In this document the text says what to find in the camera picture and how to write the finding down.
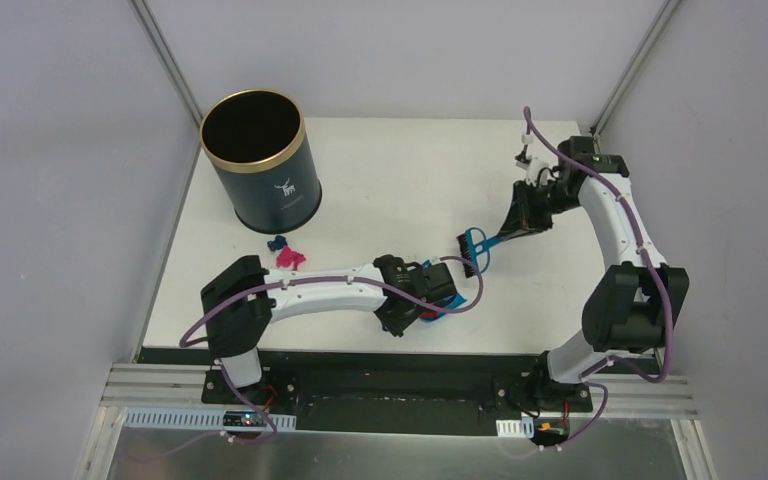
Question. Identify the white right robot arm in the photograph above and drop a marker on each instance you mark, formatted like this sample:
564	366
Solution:
634	306

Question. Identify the white slotted cable duct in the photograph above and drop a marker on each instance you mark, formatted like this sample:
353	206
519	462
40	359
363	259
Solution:
245	421
515	428

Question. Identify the dark blue gold-rimmed bin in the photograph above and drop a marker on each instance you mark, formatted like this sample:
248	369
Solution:
256	141

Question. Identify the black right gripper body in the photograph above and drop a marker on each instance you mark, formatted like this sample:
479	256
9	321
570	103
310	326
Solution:
537	204

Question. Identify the right white slotted cable duct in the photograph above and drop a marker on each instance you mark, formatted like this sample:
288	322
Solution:
515	428

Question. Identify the blue hand brush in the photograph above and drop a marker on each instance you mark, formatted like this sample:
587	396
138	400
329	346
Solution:
474	247

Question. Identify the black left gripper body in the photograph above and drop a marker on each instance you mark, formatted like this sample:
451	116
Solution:
438	291

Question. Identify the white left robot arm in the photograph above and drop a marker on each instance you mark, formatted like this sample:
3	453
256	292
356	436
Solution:
246	297

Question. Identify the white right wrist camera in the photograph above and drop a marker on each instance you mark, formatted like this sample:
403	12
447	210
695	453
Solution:
537	171

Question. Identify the pink paper scrap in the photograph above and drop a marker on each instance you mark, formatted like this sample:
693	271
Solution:
287	258

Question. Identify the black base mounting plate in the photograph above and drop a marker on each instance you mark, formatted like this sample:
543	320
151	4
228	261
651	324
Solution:
425	394

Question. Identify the dark blue paper scrap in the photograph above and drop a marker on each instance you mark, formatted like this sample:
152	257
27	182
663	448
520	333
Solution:
277	243

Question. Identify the left white slotted cable duct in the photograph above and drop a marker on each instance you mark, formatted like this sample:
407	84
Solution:
245	421

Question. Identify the aluminium frame rail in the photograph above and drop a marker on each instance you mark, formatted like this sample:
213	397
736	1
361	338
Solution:
156	38

